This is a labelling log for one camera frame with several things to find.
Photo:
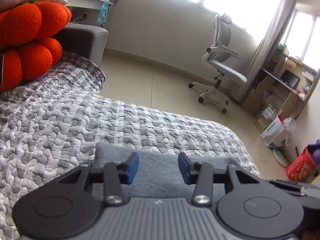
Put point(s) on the wooden shelf unit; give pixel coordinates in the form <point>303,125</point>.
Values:
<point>283,86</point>

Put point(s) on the white desk with shelves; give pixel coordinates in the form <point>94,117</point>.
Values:
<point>85,2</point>

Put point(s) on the dark grey sofa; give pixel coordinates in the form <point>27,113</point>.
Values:
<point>86,40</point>

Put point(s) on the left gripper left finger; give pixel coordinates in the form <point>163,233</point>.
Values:
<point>112,176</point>

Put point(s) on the clear plastic bag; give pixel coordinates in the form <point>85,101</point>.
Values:
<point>290,124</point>

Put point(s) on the purple plush toy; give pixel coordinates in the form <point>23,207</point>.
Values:
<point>314,150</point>

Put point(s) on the grey knit sweater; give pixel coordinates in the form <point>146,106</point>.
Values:
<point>158,175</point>

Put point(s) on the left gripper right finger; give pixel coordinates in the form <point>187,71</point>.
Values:
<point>203,175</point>

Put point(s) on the grey office chair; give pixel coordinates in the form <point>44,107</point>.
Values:
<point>216,55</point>

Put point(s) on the white shopping bag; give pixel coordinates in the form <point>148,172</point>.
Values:
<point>275,135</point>

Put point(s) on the grey curtain right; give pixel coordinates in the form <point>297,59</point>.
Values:
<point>273,35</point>

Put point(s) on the smartphone on stand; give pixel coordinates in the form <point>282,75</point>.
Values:
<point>1,69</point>

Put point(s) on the red gift box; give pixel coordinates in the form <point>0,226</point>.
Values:
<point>301,167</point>

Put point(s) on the orange pumpkin plush cushion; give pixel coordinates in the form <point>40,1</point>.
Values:
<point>27,41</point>

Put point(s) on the teal hanging bag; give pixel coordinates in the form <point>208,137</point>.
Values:
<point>102,17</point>

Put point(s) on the grey patterned quilt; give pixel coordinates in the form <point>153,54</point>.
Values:
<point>52,124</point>

